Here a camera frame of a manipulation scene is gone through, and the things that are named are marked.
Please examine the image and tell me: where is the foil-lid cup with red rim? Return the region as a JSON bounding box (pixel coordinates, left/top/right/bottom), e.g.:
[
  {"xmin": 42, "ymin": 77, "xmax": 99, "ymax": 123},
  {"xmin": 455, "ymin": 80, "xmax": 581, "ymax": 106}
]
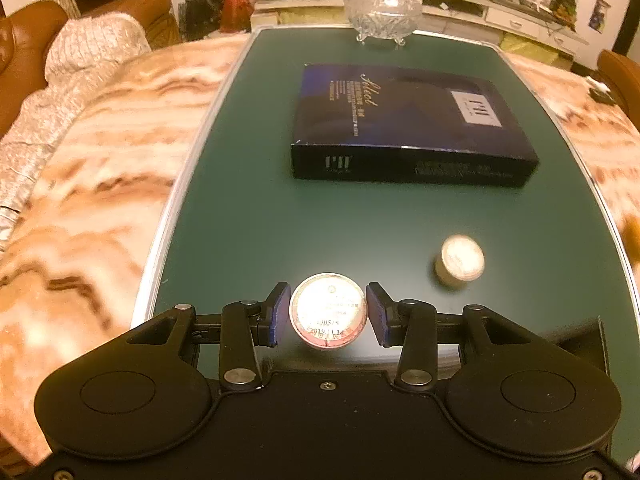
[{"xmin": 288, "ymin": 273, "xmax": 368, "ymax": 350}]

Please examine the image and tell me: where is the dark blue box lid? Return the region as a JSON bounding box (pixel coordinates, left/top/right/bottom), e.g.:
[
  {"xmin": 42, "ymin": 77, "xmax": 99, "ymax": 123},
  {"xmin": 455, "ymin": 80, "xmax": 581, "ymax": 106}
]
[{"xmin": 291, "ymin": 64, "xmax": 539, "ymax": 188}]

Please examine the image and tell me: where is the green desk mat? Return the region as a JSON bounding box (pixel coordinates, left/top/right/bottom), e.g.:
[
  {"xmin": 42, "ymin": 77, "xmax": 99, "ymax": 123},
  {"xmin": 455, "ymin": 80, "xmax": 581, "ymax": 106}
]
[{"xmin": 132, "ymin": 27, "xmax": 639, "ymax": 460}]

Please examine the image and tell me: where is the black remote control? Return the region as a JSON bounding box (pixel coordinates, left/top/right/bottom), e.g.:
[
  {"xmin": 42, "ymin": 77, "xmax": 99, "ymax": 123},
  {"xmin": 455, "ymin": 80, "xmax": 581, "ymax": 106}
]
[{"xmin": 589, "ymin": 88, "xmax": 616, "ymax": 106}]

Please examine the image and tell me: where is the red plastic bag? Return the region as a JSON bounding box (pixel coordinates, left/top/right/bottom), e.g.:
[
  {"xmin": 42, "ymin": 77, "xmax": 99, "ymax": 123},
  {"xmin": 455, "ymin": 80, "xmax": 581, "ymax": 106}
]
[{"xmin": 219, "ymin": 0, "xmax": 254, "ymax": 34}]

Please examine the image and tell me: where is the crystal glass lidded bowl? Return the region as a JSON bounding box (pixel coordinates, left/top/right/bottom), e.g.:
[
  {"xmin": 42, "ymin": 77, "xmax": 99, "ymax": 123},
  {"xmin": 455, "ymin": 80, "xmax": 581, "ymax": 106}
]
[{"xmin": 344, "ymin": 0, "xmax": 422, "ymax": 47}]

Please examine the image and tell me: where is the white TV cabinet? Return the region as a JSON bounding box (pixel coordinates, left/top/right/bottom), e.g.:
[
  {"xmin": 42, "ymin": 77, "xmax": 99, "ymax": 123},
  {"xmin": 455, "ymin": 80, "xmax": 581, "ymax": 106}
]
[{"xmin": 250, "ymin": 0, "xmax": 588, "ymax": 58}]

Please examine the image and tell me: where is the brown leather armchair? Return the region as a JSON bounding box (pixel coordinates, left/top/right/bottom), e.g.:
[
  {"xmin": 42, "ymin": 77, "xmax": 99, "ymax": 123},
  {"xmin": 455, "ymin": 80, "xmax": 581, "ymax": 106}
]
[{"xmin": 597, "ymin": 50, "xmax": 640, "ymax": 130}]

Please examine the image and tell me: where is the brown leather sofa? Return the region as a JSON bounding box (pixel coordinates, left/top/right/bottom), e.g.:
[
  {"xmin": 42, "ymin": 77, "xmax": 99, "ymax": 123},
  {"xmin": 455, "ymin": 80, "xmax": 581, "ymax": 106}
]
[{"xmin": 0, "ymin": 0, "xmax": 174, "ymax": 137}]

